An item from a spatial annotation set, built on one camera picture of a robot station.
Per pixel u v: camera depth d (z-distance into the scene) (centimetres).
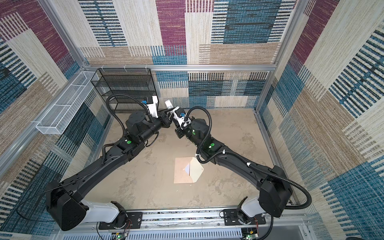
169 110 66
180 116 58
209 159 53
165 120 61
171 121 66
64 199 39
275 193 41
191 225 73
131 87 108
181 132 65
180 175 87
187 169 89
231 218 73
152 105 61
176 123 62
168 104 67
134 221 73
